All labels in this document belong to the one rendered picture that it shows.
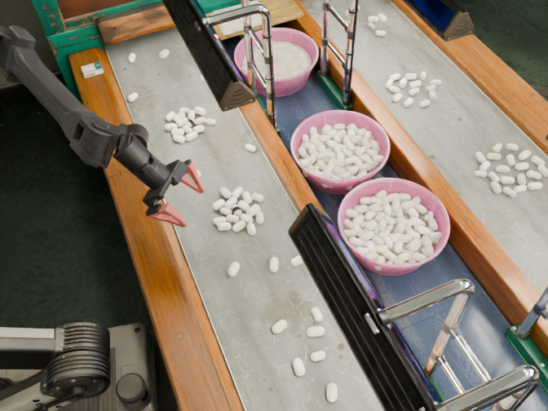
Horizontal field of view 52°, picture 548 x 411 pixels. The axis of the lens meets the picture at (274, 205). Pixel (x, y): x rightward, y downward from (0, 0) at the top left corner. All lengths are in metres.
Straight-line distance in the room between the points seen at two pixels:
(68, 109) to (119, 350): 0.68
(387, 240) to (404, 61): 0.69
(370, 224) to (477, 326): 0.34
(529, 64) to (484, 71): 1.40
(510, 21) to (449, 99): 1.80
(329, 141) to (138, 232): 0.57
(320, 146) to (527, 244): 0.58
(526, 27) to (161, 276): 2.66
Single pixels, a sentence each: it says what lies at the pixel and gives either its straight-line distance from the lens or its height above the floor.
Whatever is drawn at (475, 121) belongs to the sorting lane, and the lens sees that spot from 1.70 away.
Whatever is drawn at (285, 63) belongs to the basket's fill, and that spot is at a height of 0.73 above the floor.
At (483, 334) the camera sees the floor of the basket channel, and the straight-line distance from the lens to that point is 1.38.
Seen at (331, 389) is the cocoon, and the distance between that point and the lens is 1.17.
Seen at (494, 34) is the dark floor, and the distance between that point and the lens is 3.38.
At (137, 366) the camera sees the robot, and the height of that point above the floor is 0.47.
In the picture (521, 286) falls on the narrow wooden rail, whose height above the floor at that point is 0.76.
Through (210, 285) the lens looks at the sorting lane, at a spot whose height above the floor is 0.74.
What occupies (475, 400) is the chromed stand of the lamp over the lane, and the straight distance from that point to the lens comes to 0.82.
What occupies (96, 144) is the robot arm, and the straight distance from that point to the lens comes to 1.15.
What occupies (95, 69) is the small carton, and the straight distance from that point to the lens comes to 1.86.
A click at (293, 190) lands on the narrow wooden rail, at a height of 0.76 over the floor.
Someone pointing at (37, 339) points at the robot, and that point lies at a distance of 1.27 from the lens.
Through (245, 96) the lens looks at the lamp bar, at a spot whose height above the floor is 1.06.
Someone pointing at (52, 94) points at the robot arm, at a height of 1.11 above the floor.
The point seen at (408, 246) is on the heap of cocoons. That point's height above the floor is 0.74.
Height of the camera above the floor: 1.86
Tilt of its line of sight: 52 degrees down
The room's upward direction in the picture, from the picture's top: 4 degrees counter-clockwise
